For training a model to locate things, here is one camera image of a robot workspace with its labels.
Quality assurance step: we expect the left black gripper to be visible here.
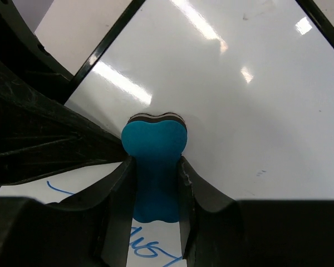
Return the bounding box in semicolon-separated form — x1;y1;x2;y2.
0;1;127;187

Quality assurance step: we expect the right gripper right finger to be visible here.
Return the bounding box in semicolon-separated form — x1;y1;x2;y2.
178;158;334;266

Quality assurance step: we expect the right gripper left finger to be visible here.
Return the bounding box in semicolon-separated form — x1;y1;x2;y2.
0;157;136;266

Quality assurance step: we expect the blue whiteboard eraser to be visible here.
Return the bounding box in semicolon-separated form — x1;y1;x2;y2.
121;112;188;223

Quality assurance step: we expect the black framed whiteboard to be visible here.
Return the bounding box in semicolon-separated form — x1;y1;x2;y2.
0;1;334;266

